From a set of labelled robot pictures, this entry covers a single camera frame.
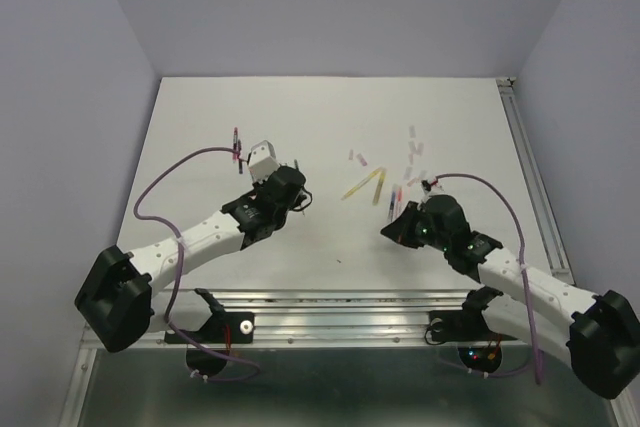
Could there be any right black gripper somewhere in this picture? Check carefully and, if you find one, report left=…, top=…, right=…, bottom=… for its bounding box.
left=378, top=201, right=449, bottom=252

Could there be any dark blue pen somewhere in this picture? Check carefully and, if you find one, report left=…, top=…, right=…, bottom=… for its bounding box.
left=387, top=184, right=398, bottom=223

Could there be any purple pen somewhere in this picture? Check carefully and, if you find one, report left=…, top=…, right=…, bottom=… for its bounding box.
left=237, top=139, right=244, bottom=175

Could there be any yellow pen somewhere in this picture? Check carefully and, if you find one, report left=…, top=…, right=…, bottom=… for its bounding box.
left=341, top=167, right=386, bottom=200
left=372, top=168, right=386, bottom=206

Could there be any magenta pen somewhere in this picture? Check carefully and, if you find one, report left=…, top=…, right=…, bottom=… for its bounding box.
left=232, top=127, right=239, bottom=162

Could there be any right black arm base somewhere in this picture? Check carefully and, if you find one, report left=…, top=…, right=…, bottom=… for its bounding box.
left=424, top=287, right=517, bottom=378

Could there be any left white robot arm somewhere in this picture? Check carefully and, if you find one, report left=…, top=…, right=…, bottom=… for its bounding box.
left=74, top=166, right=307, bottom=353

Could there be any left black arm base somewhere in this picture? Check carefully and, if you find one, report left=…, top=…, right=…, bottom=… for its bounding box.
left=164, top=288, right=261, bottom=383

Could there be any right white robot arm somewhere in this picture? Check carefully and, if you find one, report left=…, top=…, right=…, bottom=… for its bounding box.
left=381, top=195, right=639, bottom=400

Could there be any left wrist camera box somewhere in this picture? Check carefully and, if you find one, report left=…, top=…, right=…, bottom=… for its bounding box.
left=247, top=140, right=280, bottom=183

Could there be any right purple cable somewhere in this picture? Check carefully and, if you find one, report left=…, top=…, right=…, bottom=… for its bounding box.
left=434, top=173, right=546, bottom=386

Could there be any purple cable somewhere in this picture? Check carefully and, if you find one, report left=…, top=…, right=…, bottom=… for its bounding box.
left=134, top=146, right=261, bottom=382
left=434, top=173, right=546, bottom=386

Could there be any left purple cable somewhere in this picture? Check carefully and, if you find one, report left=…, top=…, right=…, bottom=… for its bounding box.
left=134, top=146, right=261, bottom=382

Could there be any aluminium front rail frame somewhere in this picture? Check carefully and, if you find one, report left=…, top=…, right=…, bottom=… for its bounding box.
left=79, top=286, right=616, bottom=348

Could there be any aluminium right side rail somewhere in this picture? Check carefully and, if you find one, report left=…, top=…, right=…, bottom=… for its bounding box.
left=496, top=77, right=575, bottom=284

